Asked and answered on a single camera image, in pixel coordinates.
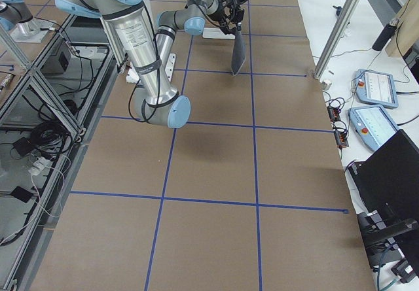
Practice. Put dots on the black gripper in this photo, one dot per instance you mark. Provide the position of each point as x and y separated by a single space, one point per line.
233 7

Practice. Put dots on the blue grey towel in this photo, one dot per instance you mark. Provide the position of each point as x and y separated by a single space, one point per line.
238 53

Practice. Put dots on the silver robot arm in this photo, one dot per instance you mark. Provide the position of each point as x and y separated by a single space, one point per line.
130 32
193 17

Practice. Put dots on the white wooden towel rack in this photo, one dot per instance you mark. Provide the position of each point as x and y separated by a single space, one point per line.
216 33

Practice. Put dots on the small metal cylinder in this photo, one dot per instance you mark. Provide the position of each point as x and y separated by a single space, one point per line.
326 84

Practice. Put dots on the far teach pendant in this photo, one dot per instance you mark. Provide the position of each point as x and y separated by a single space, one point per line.
374 87

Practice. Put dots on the teach pendant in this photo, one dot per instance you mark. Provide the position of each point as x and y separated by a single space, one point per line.
373 124
374 87

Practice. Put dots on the near teach pendant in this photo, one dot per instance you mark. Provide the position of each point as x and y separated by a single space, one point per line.
373 124

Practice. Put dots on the black laptop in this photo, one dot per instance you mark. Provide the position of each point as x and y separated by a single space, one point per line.
388 180

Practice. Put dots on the aluminium frame post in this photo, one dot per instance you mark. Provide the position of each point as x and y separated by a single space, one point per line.
332 42

